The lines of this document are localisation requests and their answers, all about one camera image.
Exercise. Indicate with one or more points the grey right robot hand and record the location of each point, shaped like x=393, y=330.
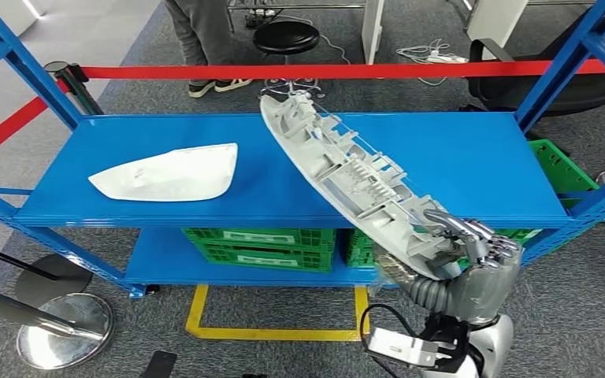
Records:
x=485, y=292

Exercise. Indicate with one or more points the grey plastic wheel hubcap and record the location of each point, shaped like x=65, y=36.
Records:
x=354, y=177

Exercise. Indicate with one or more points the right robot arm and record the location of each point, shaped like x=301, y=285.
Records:
x=493, y=344

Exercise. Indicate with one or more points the blue metal shelf rack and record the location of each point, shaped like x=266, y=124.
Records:
x=438, y=156

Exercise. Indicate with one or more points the white plastic cover part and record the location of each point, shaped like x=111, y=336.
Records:
x=177, y=175

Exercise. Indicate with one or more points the black office chair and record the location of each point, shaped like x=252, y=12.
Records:
x=542, y=88

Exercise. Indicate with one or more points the yellow floor tape strip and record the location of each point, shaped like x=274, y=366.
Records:
x=276, y=334

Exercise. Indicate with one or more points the white desk panel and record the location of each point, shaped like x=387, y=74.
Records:
x=372, y=31
x=495, y=21

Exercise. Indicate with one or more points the black round stool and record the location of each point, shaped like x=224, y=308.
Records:
x=286, y=36

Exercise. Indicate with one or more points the black robot foot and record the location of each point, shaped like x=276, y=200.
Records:
x=159, y=365

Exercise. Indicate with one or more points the person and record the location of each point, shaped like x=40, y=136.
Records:
x=203, y=31

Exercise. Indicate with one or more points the chrome stanchion with round base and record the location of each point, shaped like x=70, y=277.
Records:
x=67, y=334

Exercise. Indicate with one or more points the dark stanchion with round base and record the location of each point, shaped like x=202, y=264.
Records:
x=54, y=279

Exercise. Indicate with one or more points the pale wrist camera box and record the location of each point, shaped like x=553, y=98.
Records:
x=401, y=347

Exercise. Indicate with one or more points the metal desk frame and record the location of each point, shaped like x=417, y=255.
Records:
x=302, y=7

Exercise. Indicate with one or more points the black stanchion post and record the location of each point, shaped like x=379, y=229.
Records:
x=75, y=86

